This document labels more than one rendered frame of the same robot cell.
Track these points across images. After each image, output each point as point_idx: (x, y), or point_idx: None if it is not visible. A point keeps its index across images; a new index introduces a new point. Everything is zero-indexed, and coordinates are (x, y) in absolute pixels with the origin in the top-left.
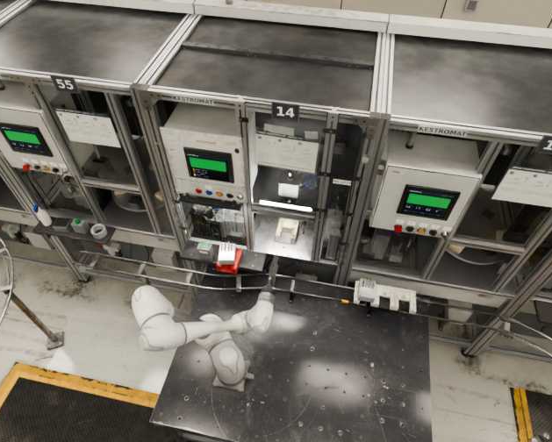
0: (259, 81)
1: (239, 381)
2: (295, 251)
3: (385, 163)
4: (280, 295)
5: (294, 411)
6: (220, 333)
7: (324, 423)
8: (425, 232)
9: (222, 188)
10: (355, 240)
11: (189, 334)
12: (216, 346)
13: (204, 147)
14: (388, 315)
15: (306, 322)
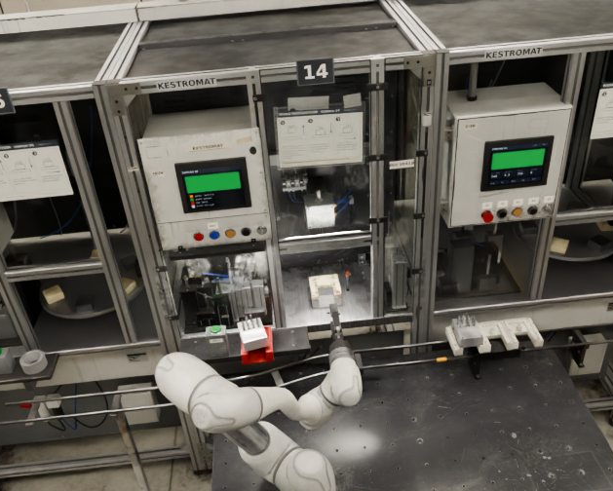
0: (263, 56)
1: None
2: (346, 313)
3: (452, 121)
4: None
5: None
6: (285, 439)
7: None
8: (522, 214)
9: (234, 222)
10: (432, 260)
11: (265, 398)
12: (284, 461)
13: (206, 157)
14: (504, 368)
15: (396, 409)
